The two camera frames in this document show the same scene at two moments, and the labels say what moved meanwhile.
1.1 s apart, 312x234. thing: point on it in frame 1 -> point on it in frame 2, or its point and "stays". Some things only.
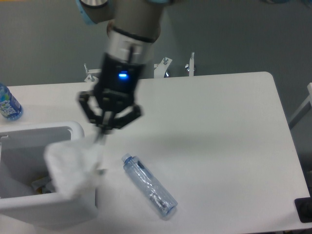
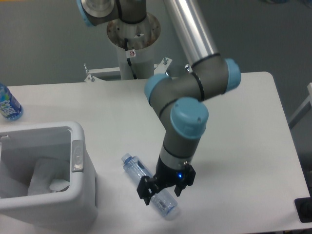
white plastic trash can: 22,161 stays
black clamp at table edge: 303,207 stays
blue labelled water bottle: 10,108 stays
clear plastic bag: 73,165 -> 49,175
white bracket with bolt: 161,68 stays
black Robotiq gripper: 115,88 -> 165,176
